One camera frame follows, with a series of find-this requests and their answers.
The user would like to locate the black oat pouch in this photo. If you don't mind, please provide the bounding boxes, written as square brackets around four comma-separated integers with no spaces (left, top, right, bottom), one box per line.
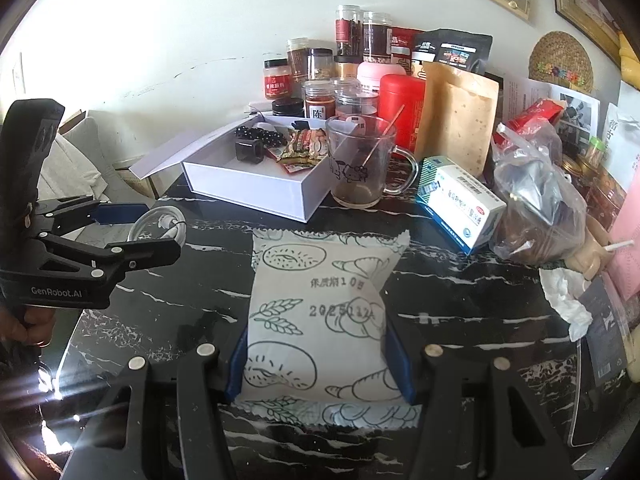
[414,29,494,76]

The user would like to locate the orange jar with clear lid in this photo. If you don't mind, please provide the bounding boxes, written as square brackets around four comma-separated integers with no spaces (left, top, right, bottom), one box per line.
[304,81,335,121]

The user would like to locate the wide jar with dark contents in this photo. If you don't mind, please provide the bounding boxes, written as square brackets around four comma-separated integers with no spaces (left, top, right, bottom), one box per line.
[335,91,380,119]

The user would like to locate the tan jar with black lid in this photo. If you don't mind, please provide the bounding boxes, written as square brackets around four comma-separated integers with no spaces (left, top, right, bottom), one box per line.
[334,55,361,81]

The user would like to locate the red label seasoning jar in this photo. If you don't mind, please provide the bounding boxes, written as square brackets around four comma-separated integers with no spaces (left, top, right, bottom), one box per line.
[264,58,292,100]

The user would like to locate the green cereal packet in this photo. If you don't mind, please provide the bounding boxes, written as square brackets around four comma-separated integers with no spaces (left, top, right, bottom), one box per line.
[276,129,331,174]

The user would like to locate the red canister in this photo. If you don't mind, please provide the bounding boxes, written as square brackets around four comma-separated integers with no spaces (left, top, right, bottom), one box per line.
[378,74,427,154]

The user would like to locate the brown label tall jar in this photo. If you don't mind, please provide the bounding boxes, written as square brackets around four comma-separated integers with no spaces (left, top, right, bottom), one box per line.
[286,37,310,84]

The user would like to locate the crumpled white tissue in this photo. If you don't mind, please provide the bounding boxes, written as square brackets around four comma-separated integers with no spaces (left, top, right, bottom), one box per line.
[539,265,594,344]

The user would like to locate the white calligraphy paper bag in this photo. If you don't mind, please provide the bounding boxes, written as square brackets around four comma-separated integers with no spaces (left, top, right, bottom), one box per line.
[600,102,640,187]

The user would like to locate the white gift box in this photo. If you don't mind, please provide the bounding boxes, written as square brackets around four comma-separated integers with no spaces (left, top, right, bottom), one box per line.
[129,112,351,224]

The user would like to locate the kraft paper pouch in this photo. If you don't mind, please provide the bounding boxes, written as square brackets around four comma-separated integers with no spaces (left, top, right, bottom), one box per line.
[414,62,501,177]

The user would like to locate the printed paper sheets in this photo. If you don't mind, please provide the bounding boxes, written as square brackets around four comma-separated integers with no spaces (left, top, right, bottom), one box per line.
[500,72,601,137]

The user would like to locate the white cloth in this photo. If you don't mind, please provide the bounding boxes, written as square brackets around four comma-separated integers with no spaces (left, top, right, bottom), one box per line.
[37,109,157,207]

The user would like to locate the toothpick container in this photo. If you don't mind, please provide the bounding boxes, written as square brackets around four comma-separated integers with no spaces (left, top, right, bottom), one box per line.
[585,136,606,169]

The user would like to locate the tall jar with dark label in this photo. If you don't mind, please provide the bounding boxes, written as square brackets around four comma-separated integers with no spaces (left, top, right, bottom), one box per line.
[362,11,392,59]

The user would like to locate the pink paper bag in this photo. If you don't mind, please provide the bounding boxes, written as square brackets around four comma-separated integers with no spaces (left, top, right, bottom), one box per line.
[602,195,640,312]

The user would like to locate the thin metal stirrer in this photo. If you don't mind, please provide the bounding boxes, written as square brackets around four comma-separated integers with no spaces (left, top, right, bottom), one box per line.
[362,105,405,167]

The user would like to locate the wooden picture frame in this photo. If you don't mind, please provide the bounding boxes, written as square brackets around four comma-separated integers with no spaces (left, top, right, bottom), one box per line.
[547,0,624,64]

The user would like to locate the red pouch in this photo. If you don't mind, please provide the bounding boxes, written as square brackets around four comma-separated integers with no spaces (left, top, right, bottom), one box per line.
[390,27,426,77]

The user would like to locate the beige cup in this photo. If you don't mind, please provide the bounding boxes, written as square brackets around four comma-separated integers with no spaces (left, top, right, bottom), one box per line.
[567,220,617,282]

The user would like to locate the large glass jar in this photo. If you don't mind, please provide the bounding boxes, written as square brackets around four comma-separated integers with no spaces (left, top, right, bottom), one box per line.
[585,167,629,227]

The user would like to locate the glass mug with cat print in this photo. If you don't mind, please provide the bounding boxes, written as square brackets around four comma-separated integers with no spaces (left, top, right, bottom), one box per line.
[325,115,419,210]

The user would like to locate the black smartphone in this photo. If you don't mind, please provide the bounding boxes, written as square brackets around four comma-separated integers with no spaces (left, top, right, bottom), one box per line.
[567,340,627,449]

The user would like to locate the dark grey box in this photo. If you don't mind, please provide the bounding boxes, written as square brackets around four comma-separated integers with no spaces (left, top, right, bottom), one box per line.
[580,275,632,387]

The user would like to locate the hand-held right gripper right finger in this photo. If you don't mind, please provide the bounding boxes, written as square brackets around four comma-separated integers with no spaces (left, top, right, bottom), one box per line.
[382,317,576,480]

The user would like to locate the clear plastic bag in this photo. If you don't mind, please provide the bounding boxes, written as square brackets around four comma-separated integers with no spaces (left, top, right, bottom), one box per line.
[489,122,589,267]

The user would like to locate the blue white medicine box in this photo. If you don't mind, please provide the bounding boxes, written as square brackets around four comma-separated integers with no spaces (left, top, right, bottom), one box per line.
[415,156,507,256]

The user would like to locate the white cable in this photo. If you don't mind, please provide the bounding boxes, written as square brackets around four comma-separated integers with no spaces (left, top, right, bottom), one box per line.
[127,206,189,249]

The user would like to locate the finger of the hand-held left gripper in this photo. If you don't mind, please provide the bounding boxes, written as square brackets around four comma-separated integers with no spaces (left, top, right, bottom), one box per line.
[44,238,182,284]
[39,198,159,237]

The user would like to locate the person's left hand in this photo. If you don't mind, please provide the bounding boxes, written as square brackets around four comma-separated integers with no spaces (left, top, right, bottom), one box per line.
[0,306,57,349]

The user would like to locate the small glass jar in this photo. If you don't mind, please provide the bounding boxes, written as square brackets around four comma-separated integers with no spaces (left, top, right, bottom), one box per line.
[562,155,594,187]

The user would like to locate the smoky transparent square box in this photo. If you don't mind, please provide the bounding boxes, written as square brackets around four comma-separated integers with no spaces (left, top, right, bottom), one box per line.
[235,138,264,163]

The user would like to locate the black lid jar with slices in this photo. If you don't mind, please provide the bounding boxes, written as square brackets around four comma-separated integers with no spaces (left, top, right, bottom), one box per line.
[307,48,335,82]

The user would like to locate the pink canister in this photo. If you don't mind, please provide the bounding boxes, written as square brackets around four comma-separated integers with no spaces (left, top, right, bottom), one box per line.
[356,61,401,96]

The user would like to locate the yellow pot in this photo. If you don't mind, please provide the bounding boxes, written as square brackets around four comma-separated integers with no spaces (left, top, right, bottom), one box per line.
[617,32,640,69]

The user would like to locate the red packet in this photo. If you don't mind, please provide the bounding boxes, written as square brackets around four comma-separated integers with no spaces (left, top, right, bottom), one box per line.
[495,99,566,136]

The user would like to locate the dark green jar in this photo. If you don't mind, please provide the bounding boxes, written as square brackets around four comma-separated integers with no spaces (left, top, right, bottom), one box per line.
[272,98,306,119]

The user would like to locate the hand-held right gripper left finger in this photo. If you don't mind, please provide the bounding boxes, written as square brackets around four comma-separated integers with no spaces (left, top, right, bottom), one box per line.
[60,327,251,480]

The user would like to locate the tall jar with red label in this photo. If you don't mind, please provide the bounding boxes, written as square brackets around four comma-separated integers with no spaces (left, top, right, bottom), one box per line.
[336,5,362,57]

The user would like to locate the white bread packet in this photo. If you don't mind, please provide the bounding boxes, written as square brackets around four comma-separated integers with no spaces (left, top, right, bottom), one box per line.
[235,229,423,428]

